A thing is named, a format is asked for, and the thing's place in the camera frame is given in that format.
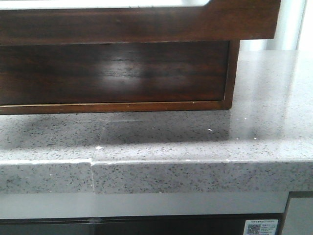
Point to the lower wooden drawer with notch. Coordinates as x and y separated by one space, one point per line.
122 73

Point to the dark wooden drawer cabinet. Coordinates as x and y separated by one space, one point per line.
232 73

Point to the white QR code sticker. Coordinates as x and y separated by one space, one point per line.
261 227

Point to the grey cabinet door panel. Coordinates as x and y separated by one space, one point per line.
299 214

